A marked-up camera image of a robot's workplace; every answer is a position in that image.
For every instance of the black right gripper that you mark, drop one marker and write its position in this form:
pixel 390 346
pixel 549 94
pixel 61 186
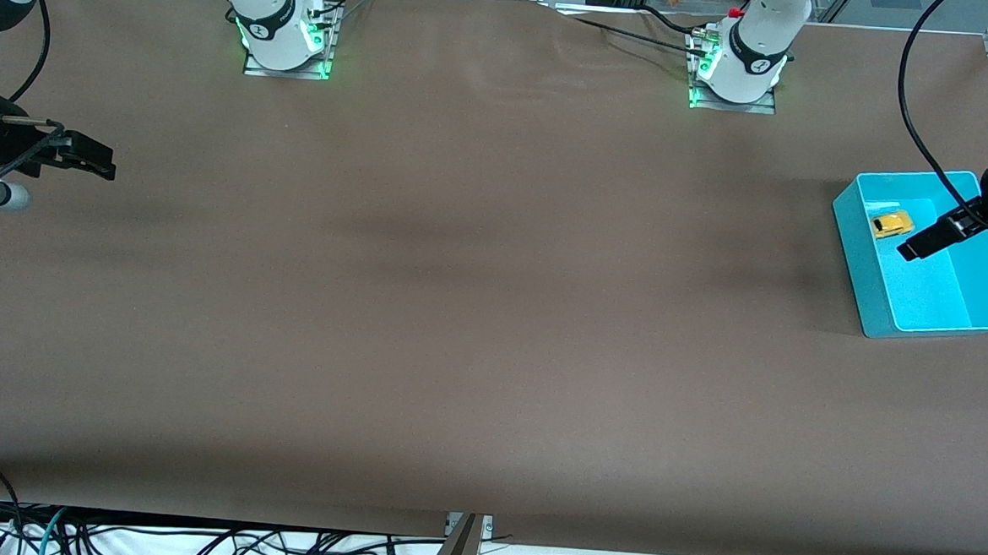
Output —
pixel 9 144

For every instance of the yellow beetle toy car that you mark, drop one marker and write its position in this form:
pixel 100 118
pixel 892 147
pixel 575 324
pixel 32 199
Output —
pixel 892 224

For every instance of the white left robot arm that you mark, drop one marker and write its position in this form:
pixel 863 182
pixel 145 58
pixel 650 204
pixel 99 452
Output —
pixel 756 37

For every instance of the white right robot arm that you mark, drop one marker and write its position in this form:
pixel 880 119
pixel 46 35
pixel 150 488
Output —
pixel 263 12

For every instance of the turquoise plastic bin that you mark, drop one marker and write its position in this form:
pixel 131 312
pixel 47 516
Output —
pixel 941 292

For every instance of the brown table cover mat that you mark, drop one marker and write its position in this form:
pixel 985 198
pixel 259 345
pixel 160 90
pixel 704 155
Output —
pixel 492 311

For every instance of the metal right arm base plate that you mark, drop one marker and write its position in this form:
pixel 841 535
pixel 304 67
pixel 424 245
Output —
pixel 255 70

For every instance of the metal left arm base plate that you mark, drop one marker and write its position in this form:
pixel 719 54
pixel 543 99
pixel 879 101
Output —
pixel 761 108

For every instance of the small metal table bracket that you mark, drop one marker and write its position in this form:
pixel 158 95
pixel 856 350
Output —
pixel 488 527

